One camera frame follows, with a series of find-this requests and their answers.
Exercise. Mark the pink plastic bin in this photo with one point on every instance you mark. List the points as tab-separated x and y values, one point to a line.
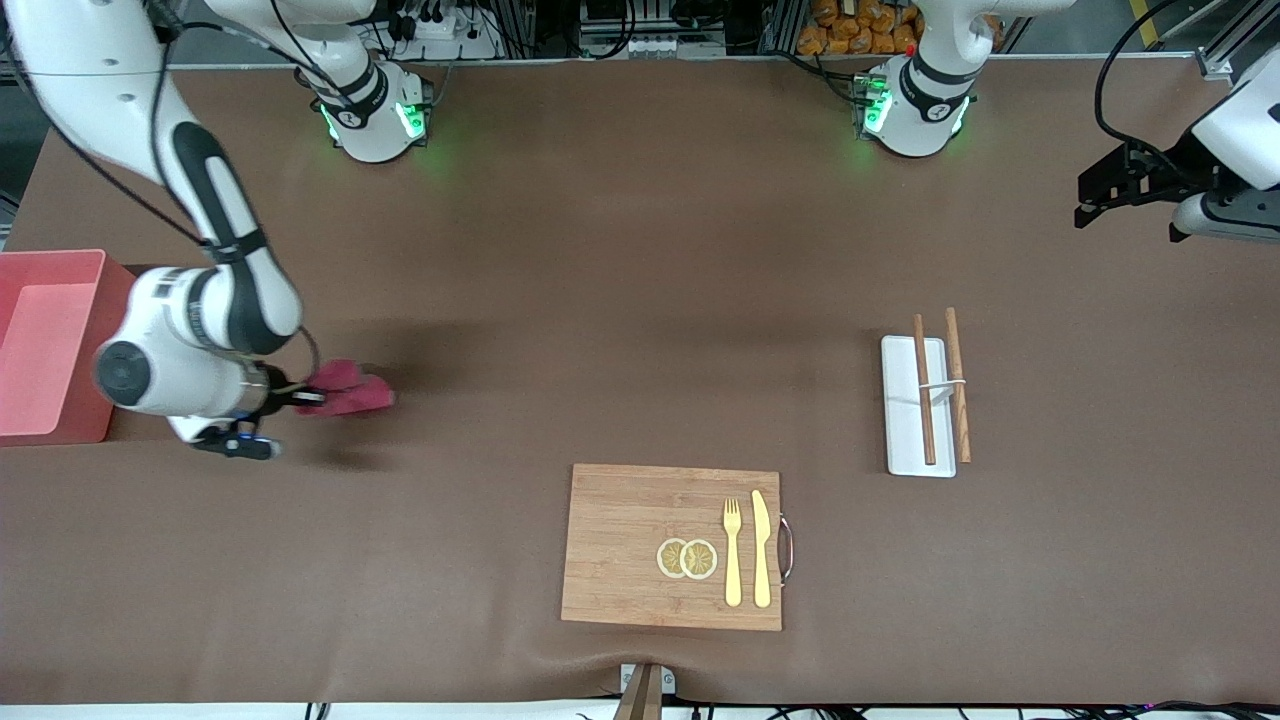
40	340

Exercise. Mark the red cloth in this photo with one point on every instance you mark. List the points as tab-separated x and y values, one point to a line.
355	395

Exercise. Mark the white power strip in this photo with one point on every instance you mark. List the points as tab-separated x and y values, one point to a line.
655	45
450	40

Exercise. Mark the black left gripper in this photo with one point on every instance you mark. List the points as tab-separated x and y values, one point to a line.
1166	172

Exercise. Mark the wooden rod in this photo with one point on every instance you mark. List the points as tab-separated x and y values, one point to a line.
928	435
961	435

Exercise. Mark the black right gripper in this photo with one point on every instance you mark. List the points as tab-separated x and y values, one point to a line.
279	391

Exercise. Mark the lemon slice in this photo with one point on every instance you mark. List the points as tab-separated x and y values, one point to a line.
669	558
701	560

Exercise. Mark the white rack base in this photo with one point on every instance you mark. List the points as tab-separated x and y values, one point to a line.
903	430

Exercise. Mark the yellow fork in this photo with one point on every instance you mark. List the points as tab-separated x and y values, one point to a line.
733	570

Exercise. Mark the aluminium frame profile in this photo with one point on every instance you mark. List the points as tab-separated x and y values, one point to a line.
1218	65

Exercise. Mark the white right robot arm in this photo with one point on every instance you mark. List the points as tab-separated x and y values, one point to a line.
100	90

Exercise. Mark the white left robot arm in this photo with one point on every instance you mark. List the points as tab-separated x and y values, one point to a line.
920	120

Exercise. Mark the orange snack packets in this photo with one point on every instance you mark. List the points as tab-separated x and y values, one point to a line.
850	30

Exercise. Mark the yellow knife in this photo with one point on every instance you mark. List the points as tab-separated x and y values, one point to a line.
762	560

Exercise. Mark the wooden cutting board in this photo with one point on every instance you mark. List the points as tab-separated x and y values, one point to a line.
620	550

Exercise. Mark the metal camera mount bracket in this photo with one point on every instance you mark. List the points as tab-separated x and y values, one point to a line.
645	695

